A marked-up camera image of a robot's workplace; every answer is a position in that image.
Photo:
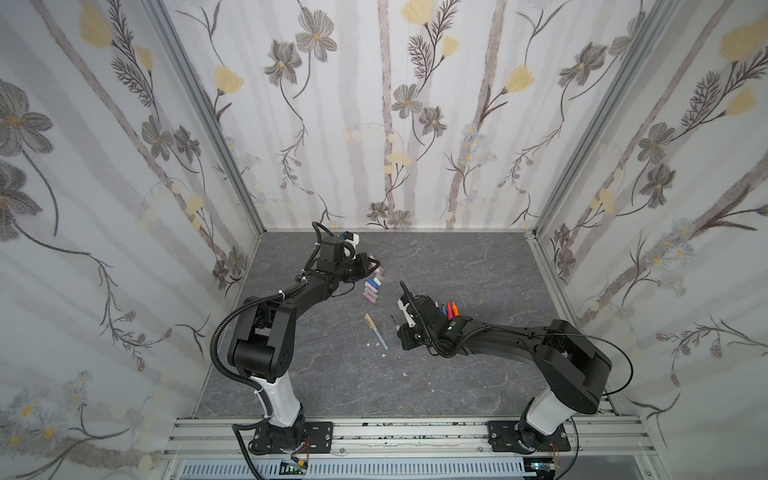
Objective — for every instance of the yellow pastel pen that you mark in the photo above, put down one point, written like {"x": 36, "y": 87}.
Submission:
{"x": 370, "y": 322}

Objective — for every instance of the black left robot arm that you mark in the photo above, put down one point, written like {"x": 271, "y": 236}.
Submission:
{"x": 254, "y": 345}

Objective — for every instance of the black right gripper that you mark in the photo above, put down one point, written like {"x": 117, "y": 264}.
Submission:
{"x": 410, "y": 315}

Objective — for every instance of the purple pen cap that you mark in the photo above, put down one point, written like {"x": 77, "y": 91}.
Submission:
{"x": 370, "y": 297}

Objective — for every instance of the small circuit board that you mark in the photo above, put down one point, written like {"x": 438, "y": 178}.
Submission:
{"x": 293, "y": 467}

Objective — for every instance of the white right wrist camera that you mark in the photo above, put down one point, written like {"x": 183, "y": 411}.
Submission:
{"x": 404, "y": 308}

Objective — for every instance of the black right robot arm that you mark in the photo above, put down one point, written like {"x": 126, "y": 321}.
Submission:
{"x": 576, "y": 371}

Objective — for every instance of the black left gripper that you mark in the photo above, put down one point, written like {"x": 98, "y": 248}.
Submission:
{"x": 364, "y": 270}

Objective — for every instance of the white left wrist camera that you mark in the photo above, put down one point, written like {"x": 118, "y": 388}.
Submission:
{"x": 351, "y": 238}

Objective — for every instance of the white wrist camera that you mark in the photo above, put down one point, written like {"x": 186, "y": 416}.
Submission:
{"x": 404, "y": 308}
{"x": 351, "y": 238}

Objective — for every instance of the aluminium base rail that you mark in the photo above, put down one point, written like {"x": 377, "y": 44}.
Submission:
{"x": 602, "y": 447}

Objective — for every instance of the white cable duct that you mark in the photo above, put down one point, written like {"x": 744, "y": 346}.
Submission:
{"x": 403, "y": 468}

